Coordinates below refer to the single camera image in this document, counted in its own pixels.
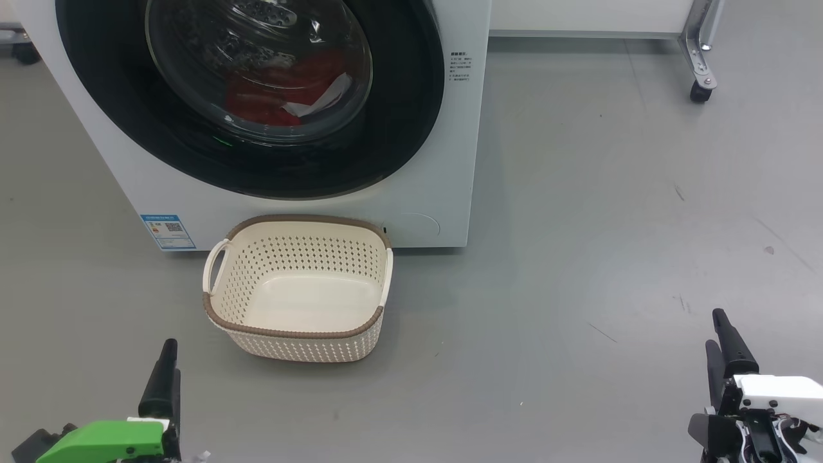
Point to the grey swivel caster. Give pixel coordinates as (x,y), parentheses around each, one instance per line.
(22,48)

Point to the metal partition leg with caster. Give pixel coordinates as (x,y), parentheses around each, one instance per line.
(701,51)

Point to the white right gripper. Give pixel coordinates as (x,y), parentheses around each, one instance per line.
(778,395)

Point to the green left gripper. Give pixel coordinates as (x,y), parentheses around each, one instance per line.
(103,440)

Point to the cream perforated laundry basket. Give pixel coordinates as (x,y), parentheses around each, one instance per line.
(308,302)

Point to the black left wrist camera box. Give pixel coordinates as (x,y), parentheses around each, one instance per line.
(38,447)

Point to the washing machine glass door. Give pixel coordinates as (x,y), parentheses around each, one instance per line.
(116,109)

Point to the blue energy label sticker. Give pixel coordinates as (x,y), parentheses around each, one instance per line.
(168,233)

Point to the white front-load washing machine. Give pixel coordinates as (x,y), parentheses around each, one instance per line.
(424,161)

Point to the red and white garment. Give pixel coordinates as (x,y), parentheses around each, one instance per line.
(270,96)

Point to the white partition board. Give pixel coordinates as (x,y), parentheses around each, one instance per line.
(578,16)

